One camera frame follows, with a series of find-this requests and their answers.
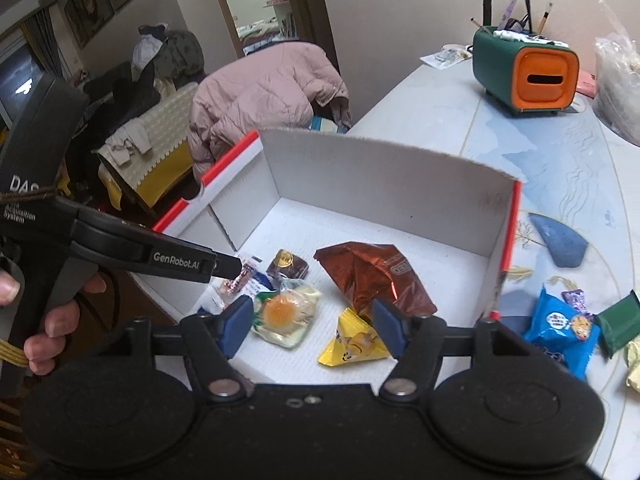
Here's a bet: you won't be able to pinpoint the cream snack packet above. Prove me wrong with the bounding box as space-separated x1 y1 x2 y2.
625 337 640 393

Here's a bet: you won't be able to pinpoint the small brown cake packet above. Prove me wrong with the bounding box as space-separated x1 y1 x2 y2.
266 249 310 281

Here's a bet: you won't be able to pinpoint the copper foil snack bag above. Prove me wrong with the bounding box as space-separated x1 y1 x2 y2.
314 241 438 321

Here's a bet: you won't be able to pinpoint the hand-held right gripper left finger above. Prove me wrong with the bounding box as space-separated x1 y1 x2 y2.
97 295 256 403

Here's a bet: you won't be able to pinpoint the red cardboard box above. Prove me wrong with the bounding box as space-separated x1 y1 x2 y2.
150 127 523 386

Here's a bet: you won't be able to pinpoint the pink puffer jacket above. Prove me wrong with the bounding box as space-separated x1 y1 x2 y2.
189 41 353 181

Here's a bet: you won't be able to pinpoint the wooden door frame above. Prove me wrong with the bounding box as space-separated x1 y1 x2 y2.
205 0 341 76

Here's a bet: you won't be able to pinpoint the loose papers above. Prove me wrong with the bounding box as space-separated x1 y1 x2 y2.
419 44 473 68

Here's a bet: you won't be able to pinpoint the yellow braided strap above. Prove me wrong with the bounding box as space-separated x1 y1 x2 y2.
0 339 30 367

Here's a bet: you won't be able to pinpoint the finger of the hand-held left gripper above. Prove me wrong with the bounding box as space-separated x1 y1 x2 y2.
75 207 243 283

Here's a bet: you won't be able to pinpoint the clear yellow pastry packet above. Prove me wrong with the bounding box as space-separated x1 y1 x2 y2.
250 282 323 350

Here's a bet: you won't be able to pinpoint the white and blue packet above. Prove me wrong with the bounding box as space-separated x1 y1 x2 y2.
197 255 278 316

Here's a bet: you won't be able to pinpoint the clear plastic bag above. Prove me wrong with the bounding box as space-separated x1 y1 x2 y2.
592 0 640 148

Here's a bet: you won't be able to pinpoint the yellow snack packet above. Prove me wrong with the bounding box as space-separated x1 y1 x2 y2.
318 306 393 367

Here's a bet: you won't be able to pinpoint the blue cookie packet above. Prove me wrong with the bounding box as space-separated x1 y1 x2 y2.
522 285 601 381

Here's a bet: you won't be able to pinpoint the small purple candy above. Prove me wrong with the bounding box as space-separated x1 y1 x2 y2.
561 288 591 316

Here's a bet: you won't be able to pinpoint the pile of dark clothes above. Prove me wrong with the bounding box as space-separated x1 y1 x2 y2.
82 22 206 111

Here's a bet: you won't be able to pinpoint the pink book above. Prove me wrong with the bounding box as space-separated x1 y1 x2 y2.
575 69 598 100

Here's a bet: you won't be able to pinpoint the green and orange desk organiser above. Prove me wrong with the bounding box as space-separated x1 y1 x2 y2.
472 25 581 117

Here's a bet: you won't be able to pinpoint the beige cloth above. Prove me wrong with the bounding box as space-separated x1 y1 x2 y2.
102 119 152 167

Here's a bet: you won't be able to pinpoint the person's left hand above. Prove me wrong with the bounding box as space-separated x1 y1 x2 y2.
0 270 107 377

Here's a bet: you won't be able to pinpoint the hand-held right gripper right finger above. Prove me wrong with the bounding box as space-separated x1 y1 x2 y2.
371 299 531 403

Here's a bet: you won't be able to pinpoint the blue bag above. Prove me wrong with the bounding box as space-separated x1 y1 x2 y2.
309 116 349 136

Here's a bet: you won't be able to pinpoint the dark green packet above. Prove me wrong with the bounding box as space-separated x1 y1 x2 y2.
592 290 640 358

